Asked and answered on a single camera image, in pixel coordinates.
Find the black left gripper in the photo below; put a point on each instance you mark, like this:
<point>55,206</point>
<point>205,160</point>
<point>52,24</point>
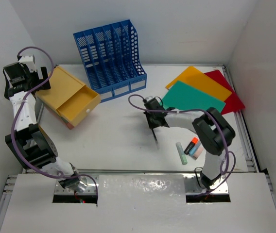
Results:
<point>43,73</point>

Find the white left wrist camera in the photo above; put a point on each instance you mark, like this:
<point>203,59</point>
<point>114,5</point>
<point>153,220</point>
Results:
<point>28,61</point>

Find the red folder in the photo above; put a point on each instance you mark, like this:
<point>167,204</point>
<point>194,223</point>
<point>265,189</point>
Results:
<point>233,102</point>

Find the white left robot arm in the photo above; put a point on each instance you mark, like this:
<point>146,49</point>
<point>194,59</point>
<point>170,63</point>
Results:
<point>28,142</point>

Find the black pen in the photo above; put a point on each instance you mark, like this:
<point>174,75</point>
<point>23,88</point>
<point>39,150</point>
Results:
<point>155,138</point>

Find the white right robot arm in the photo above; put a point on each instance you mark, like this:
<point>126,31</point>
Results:
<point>213,131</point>

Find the pink bottom drawer box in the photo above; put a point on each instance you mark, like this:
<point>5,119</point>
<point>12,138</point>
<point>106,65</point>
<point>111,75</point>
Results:
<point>72,119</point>

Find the black orange highlighter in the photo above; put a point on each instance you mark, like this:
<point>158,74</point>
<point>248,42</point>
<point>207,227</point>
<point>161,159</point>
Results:
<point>190,146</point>

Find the orange folder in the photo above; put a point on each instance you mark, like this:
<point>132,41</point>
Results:
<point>198,80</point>

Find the yellow drawer box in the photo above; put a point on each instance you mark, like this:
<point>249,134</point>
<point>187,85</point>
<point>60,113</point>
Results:
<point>68,92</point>

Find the green glue stick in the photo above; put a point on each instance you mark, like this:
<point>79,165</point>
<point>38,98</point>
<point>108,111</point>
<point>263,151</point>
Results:
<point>181,153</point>

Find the green folder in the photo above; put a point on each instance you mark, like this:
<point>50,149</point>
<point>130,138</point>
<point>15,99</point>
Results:
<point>184,97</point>

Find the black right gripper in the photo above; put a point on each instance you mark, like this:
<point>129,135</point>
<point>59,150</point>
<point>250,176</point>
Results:
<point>152,125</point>

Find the pink eraser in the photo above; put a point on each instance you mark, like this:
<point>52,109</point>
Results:
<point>197,153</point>

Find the blue file organizer rack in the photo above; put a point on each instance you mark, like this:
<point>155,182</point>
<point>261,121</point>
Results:
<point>110,56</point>

